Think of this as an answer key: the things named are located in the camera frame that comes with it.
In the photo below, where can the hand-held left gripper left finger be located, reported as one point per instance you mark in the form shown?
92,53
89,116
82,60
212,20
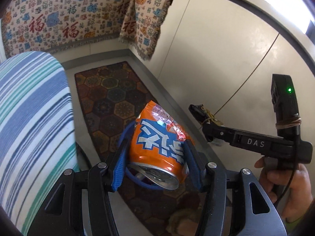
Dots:
118,172

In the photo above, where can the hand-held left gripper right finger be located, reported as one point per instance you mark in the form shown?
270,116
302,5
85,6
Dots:
195,169

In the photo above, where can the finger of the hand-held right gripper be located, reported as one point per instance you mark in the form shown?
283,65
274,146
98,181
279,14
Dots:
219,134

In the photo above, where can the blue plastic bin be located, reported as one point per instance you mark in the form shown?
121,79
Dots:
122,139

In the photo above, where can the crushed orange drink can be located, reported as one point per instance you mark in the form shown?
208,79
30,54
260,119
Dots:
152,150

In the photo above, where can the person's right hand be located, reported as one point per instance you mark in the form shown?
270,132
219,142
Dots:
302,191

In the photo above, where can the patterned floor rug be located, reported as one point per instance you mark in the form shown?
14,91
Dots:
110,98

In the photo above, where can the white base cabinet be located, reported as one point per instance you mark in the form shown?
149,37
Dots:
221,54

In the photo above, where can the striped blue green tablecloth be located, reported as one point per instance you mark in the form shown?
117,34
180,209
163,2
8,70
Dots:
32,127

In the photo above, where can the small printed blanket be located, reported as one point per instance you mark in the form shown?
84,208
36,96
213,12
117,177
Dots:
145,17

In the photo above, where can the large printed blanket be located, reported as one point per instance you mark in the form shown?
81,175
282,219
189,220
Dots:
61,12

